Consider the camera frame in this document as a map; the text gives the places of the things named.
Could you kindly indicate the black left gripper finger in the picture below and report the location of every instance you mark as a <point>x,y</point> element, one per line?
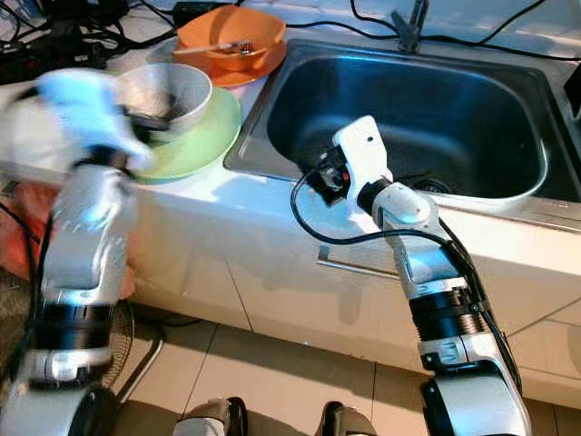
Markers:
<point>150,127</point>

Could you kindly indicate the white bowl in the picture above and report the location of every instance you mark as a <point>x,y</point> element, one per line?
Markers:
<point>177,91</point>

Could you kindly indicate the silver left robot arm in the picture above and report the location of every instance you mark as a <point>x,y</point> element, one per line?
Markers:
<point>86,263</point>

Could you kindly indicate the white kitchen cabinet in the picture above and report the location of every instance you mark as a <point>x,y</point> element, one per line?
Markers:
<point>236,282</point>

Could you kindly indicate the green plate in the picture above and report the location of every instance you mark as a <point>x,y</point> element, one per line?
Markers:
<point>209,145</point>

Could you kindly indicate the orange plate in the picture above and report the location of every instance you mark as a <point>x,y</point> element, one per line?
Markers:
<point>259,74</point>

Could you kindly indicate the orange bowl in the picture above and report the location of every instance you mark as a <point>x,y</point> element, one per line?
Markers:
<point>227,25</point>

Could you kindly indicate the stainless steel sink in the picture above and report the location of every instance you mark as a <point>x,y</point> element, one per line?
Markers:
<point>445,118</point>

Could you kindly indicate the red plastic bag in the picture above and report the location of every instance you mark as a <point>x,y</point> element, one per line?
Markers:
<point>23,227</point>

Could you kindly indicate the metal faucet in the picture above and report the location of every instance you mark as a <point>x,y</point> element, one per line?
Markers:
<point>408,25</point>

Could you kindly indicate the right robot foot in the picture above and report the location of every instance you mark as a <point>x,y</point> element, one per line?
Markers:
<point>345,422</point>

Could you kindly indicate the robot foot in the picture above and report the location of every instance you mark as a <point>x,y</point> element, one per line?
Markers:
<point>209,421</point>
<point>345,422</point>

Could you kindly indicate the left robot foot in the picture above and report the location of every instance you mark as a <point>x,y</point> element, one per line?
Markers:
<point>209,421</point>

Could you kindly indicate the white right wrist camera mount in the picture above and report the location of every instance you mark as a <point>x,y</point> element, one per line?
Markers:
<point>363,159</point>

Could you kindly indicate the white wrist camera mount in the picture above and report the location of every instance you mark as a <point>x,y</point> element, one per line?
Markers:
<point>86,109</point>
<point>363,159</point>

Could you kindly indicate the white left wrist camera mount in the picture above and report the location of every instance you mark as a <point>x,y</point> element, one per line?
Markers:
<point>86,109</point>

